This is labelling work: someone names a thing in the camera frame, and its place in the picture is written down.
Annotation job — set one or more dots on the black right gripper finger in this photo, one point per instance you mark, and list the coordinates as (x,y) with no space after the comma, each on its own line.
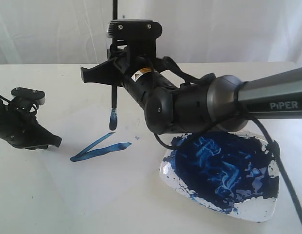
(105,73)

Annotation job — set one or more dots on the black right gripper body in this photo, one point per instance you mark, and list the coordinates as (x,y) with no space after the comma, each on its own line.
(141,73)

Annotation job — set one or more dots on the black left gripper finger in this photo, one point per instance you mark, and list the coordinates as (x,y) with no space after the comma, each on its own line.
(46,138)

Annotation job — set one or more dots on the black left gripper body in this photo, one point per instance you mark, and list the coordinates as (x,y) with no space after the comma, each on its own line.
(18,123)

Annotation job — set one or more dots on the black paintbrush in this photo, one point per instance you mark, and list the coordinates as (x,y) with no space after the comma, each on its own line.
(113,116)

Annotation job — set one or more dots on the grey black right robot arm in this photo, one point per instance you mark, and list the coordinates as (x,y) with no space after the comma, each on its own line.
(175,102)

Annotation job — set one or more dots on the white paper sheet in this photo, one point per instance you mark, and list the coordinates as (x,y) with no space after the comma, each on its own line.
(84,187)

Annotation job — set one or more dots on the white backdrop cloth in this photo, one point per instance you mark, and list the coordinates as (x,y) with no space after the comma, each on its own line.
(91,31)

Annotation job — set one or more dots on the white tray with blue paint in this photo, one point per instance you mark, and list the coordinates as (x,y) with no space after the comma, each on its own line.
(231,173)

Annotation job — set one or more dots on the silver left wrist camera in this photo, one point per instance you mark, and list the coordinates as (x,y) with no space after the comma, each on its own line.
(30,95)

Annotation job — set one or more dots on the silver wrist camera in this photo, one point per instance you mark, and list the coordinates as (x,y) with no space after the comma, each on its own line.
(30,95)
(132,29)

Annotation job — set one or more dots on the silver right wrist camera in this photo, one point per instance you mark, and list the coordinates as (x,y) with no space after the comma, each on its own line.
(132,29)

